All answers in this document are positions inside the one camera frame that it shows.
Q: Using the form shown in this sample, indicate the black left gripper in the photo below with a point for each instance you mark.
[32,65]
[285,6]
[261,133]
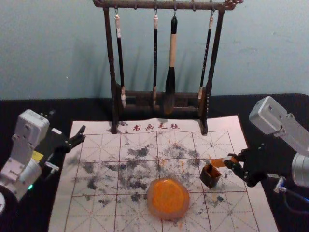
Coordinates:
[54,145]

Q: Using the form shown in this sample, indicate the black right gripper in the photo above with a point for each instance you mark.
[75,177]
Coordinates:
[256,164]

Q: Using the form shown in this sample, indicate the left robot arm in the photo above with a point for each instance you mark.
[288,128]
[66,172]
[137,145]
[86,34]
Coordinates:
[26,142]

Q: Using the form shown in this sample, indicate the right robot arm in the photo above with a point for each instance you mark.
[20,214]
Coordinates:
[275,116]

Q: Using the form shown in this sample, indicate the black table cloth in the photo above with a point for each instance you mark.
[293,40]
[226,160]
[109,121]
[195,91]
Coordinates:
[229,106]

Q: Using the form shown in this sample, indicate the dark wooden brush rack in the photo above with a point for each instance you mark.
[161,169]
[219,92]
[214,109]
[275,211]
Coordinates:
[112,72]

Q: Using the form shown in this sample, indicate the round dish of orange liquid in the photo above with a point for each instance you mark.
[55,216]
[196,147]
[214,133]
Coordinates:
[168,198]

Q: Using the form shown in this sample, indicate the thin brush with white cap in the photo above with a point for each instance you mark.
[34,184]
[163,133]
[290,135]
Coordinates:
[120,60]

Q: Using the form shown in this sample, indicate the white felt mat red grid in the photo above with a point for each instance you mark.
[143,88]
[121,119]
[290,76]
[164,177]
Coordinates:
[101,217]

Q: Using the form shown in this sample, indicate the thin brush with pale cap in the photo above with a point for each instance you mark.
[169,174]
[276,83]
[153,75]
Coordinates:
[205,60]

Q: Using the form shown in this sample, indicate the thin black calligraphy brush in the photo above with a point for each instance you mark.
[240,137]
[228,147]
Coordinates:
[155,60]

